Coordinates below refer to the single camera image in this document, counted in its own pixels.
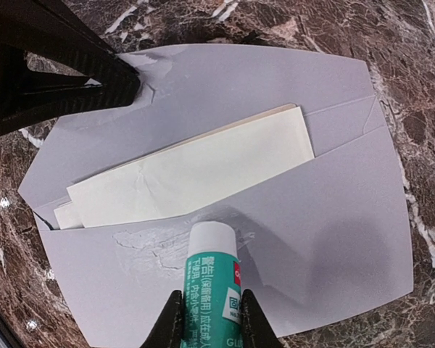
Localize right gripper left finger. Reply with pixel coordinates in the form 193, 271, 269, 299
141, 290, 184, 348

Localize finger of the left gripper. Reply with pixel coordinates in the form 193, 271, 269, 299
0, 1, 140, 87
0, 78, 141, 136

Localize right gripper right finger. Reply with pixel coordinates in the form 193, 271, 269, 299
241, 289, 281, 348

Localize green glue stick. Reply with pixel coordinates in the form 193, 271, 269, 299
181, 221, 243, 348

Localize grey envelope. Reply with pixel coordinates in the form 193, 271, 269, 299
19, 43, 413, 347

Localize white letter paper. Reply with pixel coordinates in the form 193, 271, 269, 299
54, 104, 314, 229

